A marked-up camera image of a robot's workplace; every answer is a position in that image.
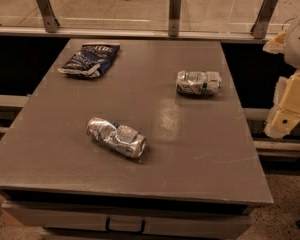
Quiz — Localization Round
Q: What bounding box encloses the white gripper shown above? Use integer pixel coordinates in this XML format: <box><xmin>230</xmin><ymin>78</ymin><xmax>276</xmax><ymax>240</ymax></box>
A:
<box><xmin>263</xmin><ymin>13</ymin><xmax>300</xmax><ymax>139</ymax></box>

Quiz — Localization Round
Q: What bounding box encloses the crushed green 7up can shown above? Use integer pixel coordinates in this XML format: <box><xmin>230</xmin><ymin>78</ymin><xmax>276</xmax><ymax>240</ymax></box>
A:
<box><xmin>176</xmin><ymin>71</ymin><xmax>222</xmax><ymax>96</ymax></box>

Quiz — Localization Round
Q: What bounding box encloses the crushed silver blue can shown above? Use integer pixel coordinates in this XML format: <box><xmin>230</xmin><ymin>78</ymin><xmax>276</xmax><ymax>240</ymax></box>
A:
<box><xmin>87</xmin><ymin>117</ymin><xmax>146</xmax><ymax>159</ymax></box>

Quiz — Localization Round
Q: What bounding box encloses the blue chip bag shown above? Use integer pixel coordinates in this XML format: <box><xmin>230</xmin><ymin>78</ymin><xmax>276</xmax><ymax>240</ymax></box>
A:
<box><xmin>58</xmin><ymin>42</ymin><xmax>120</xmax><ymax>78</ymax></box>

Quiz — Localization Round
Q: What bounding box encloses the right metal bracket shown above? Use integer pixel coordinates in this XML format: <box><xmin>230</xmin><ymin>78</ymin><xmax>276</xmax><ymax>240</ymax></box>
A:
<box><xmin>251</xmin><ymin>0</ymin><xmax>278</xmax><ymax>39</ymax></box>

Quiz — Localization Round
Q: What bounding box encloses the metal bracket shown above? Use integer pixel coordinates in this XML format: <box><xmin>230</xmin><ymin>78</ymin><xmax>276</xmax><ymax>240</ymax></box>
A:
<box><xmin>36</xmin><ymin>0</ymin><xmax>60</xmax><ymax>33</ymax></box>
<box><xmin>251</xmin><ymin>0</ymin><xmax>278</xmax><ymax>39</ymax></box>
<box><xmin>168</xmin><ymin>0</ymin><xmax>182</xmax><ymax>37</ymax></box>

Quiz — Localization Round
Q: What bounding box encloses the middle metal bracket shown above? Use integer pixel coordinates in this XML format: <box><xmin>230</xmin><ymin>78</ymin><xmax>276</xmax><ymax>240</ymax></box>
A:
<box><xmin>168</xmin><ymin>0</ymin><xmax>182</xmax><ymax>37</ymax></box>

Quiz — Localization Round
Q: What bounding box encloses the left metal bracket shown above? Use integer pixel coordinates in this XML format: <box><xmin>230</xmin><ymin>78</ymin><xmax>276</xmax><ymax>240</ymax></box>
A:
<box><xmin>36</xmin><ymin>0</ymin><xmax>60</xmax><ymax>33</ymax></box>

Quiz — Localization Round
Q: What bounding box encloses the drawer with black handle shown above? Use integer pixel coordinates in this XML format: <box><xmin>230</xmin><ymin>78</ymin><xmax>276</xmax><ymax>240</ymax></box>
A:
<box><xmin>2</xmin><ymin>201</ymin><xmax>251</xmax><ymax>240</ymax></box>

